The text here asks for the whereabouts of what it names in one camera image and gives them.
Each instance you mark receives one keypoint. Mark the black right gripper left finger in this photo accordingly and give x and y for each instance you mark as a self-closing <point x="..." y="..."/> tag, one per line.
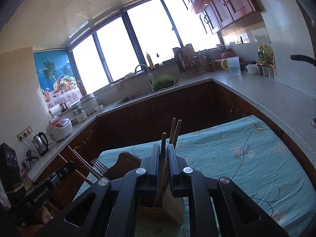
<point x="98" y="212"/>

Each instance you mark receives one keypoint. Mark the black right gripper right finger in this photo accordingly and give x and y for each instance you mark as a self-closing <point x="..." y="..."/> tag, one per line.
<point x="217" y="207"/>

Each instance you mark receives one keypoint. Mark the silver metal fork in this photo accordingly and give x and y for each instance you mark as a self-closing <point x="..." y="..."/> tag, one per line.
<point x="99" y="166"/>

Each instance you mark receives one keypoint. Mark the person's left hand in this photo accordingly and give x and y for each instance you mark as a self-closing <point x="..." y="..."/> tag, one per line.
<point x="42" y="217"/>

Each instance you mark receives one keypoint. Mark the black speaker box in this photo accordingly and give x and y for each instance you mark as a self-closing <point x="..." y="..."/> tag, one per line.
<point x="9" y="168"/>

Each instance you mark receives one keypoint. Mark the wooden utensil holder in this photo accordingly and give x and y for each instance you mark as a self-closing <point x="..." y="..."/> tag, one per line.
<point x="170" y="210"/>

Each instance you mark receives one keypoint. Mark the teal floral tablecloth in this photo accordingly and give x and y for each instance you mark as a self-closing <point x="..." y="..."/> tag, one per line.
<point x="254" y="157"/>

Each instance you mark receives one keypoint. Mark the steel electric kettle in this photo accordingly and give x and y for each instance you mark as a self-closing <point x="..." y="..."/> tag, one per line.
<point x="41" y="143"/>

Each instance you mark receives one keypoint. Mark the white red rice cooker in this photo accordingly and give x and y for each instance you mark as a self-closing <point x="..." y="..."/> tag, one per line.
<point x="59" y="129"/>

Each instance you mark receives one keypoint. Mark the small white steamer pot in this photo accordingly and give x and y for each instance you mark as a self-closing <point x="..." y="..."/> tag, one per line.
<point x="80" y="114"/>

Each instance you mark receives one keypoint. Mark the white steel cooking pot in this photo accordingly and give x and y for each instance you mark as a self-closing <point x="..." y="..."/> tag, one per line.
<point x="89" y="103"/>

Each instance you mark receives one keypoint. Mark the gas stove top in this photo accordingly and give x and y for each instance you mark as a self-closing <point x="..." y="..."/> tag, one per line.
<point x="314" y="122"/>

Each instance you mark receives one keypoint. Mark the chrome sink faucet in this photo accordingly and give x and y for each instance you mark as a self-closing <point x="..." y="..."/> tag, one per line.
<point x="142" y="68"/>

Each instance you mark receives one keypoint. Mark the green colander with greens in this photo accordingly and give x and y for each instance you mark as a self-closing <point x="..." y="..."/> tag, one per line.
<point x="162" y="82"/>

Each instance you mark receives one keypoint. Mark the fruit poster window blind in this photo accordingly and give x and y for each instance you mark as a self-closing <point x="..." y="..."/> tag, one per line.
<point x="56" y="78"/>

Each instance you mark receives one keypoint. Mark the white bowl on counter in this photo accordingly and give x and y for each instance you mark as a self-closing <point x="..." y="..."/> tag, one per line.
<point x="252" y="69"/>

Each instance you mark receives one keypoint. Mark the yellow dish soap bottle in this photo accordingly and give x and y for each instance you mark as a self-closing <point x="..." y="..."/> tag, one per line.
<point x="152" y="66"/>

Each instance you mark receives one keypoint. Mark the dish drying rack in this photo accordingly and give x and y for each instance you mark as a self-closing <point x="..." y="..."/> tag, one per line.
<point x="187" y="60"/>

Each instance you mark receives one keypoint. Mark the yellow oil bottle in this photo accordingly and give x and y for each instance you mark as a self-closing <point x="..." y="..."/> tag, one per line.
<point x="264" y="54"/>

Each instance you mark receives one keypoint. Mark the clear pitcher green handle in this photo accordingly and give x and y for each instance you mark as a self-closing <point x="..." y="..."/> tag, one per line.
<point x="232" y="65"/>

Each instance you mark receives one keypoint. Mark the black wok with handle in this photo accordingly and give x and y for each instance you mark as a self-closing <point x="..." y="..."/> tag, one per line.
<point x="303" y="58"/>

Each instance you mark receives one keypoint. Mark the upper wooden wall cabinets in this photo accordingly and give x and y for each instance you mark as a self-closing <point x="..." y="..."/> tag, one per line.
<point x="218" y="14"/>

